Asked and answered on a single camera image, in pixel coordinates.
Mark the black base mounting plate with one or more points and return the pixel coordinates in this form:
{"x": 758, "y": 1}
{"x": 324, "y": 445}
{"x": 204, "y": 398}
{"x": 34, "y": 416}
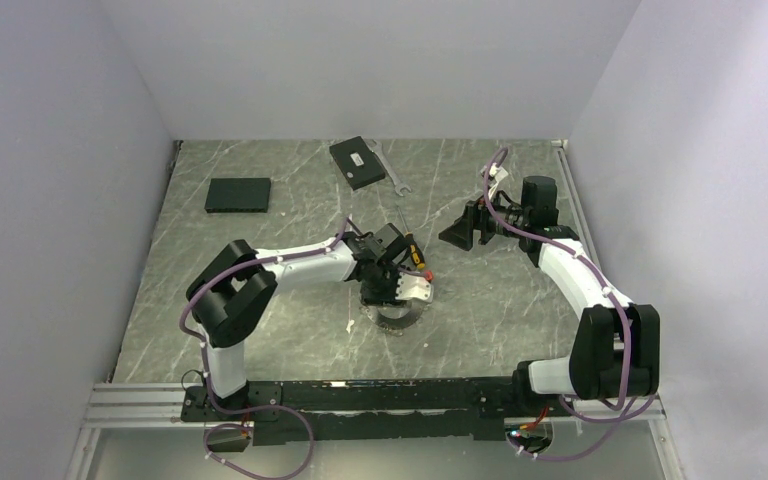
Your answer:
{"x": 481, "y": 408}

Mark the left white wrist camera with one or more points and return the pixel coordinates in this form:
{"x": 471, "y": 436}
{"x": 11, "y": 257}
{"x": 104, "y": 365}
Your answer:
{"x": 414, "y": 287}

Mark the aluminium extrusion rail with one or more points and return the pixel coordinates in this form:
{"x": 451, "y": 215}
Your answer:
{"x": 158, "y": 405}

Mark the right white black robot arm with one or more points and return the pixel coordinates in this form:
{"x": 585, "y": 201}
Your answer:
{"x": 615, "y": 353}

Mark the black flat tray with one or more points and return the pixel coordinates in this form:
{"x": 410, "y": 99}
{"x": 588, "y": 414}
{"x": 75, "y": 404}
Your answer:
{"x": 238, "y": 195}

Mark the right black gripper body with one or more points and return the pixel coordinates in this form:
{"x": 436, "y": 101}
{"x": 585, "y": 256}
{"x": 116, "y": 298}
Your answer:
{"x": 490, "y": 224}

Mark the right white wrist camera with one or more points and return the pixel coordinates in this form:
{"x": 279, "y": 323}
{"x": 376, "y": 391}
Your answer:
{"x": 494, "y": 175}

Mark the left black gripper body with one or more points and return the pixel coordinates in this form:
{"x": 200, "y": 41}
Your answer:
{"x": 381, "y": 288}

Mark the black rectangular box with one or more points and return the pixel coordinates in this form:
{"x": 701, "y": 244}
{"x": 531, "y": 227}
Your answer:
{"x": 358, "y": 164}

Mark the silver open-end wrench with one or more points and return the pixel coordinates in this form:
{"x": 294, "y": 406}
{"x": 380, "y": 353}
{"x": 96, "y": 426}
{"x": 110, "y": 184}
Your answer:
{"x": 401, "y": 188}

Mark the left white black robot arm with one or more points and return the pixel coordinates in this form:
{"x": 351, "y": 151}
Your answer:
{"x": 228, "y": 299}

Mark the metal disc with keyrings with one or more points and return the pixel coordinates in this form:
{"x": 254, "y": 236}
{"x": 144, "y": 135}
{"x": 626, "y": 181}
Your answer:
{"x": 394, "y": 318}

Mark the yellow black screwdriver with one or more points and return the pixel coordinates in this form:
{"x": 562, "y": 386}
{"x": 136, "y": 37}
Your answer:
{"x": 415, "y": 253}

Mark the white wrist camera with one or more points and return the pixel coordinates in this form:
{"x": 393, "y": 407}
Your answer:
{"x": 494, "y": 175}
{"x": 414, "y": 287}

